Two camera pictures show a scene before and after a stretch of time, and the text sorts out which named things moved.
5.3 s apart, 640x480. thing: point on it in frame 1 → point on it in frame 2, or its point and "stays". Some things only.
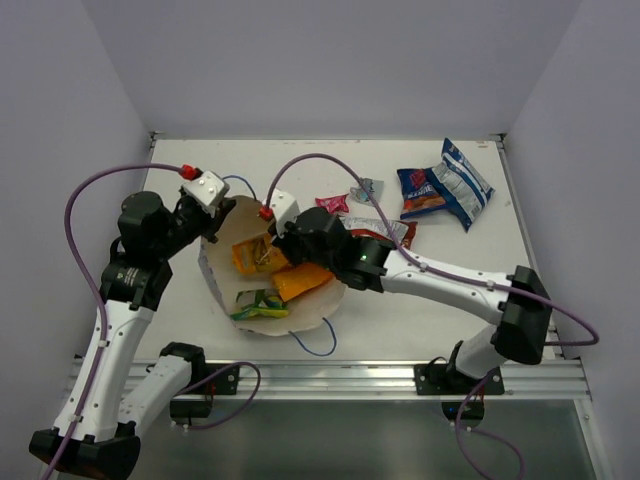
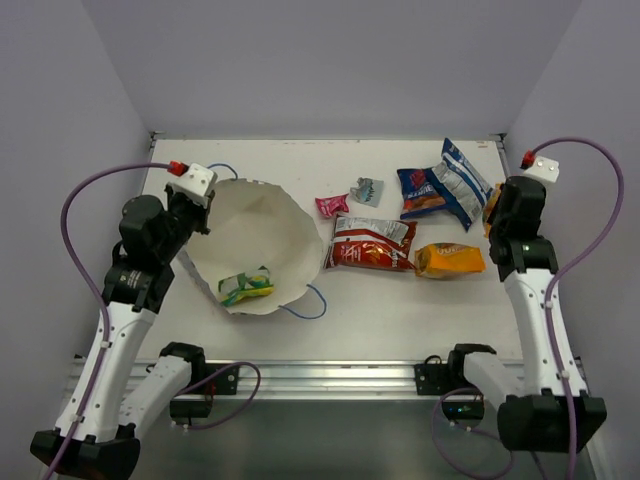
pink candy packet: [335, 204] stays
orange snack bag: [292, 280] → [442, 259]
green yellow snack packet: [259, 303] → [241, 286]
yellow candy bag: [257, 255] → [488, 209]
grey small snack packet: [375, 189] stays
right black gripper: [283, 244] → [491, 218]
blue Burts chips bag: [453, 183] stays
